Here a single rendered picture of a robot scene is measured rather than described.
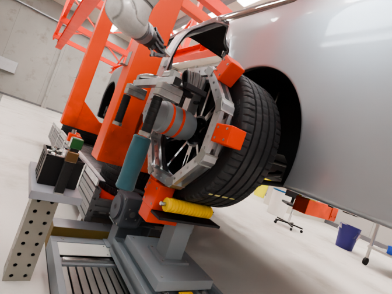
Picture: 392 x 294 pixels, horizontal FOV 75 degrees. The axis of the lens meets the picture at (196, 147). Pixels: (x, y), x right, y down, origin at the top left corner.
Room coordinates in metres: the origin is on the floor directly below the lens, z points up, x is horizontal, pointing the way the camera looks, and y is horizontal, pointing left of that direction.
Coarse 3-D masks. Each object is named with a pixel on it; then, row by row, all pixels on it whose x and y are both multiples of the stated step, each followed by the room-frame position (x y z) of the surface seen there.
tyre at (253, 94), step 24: (240, 96) 1.00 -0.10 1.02; (264, 96) 1.10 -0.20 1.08; (240, 120) 0.96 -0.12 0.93; (264, 120) 1.01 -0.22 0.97; (264, 144) 1.01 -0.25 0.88; (216, 168) 0.99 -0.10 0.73; (240, 168) 0.98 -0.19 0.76; (264, 168) 1.04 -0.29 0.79; (192, 192) 1.06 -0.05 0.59; (216, 192) 1.04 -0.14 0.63; (240, 192) 1.07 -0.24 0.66
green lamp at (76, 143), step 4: (72, 136) 0.92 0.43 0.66; (72, 140) 0.90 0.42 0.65; (76, 140) 0.90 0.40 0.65; (80, 140) 0.91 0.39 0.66; (72, 144) 0.90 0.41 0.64; (76, 144) 0.91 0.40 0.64; (80, 144) 0.91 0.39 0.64; (72, 148) 0.90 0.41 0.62; (76, 148) 0.91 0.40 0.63; (80, 148) 0.92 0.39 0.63
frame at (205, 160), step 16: (208, 80) 1.16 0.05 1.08; (224, 96) 0.97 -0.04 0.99; (224, 112) 0.94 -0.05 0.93; (208, 128) 0.96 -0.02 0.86; (160, 144) 1.36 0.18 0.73; (208, 144) 0.93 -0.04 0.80; (160, 160) 1.29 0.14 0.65; (192, 160) 0.98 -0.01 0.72; (208, 160) 0.95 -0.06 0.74; (160, 176) 1.14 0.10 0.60; (176, 176) 1.04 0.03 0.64; (192, 176) 1.02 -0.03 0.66
